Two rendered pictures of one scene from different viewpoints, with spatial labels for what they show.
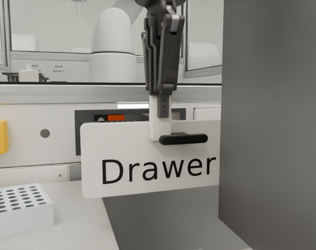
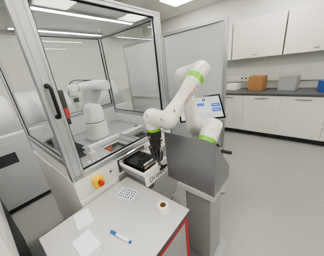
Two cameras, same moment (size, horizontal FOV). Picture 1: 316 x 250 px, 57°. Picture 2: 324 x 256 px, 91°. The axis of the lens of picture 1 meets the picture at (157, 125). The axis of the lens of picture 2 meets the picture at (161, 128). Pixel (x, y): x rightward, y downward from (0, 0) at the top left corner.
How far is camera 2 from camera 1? 0.84 m
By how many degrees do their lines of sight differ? 34
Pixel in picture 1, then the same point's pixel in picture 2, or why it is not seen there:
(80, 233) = (147, 193)
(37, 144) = (109, 175)
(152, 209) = not seen: hidden behind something
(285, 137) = (183, 165)
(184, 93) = (142, 140)
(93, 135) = (147, 174)
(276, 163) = (182, 168)
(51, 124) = (111, 167)
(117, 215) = not seen: hidden behind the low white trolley
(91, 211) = (141, 187)
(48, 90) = (109, 159)
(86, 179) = (147, 183)
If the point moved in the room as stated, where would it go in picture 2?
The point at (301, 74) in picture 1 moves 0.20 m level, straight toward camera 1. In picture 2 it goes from (185, 157) to (195, 176)
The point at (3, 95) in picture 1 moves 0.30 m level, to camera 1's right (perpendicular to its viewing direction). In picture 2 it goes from (96, 166) to (136, 151)
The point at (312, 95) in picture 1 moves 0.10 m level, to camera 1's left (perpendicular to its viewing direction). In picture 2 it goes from (187, 160) to (176, 166)
